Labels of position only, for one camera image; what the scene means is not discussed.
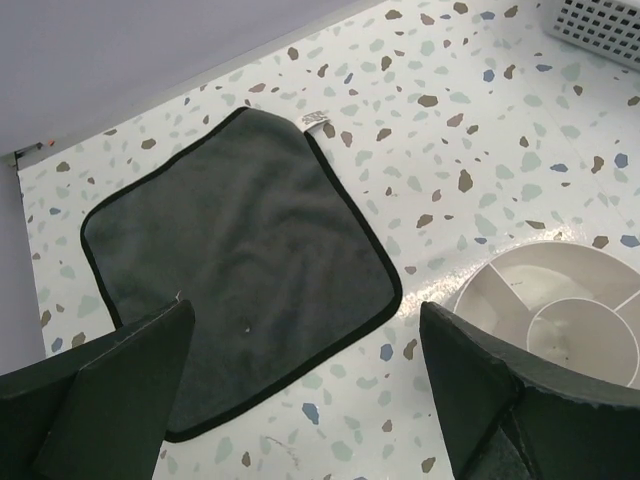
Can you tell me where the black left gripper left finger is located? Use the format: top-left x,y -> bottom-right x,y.
1,300 -> 195,479

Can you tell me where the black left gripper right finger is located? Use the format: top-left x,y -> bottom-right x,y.
419,302 -> 639,479

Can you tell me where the white round divided organizer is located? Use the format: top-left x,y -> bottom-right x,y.
453,241 -> 639,388

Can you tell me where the dark grey microfibre cloth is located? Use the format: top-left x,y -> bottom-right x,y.
80,108 -> 402,443

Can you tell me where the white perforated plastic basket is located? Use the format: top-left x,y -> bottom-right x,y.
541,0 -> 640,71

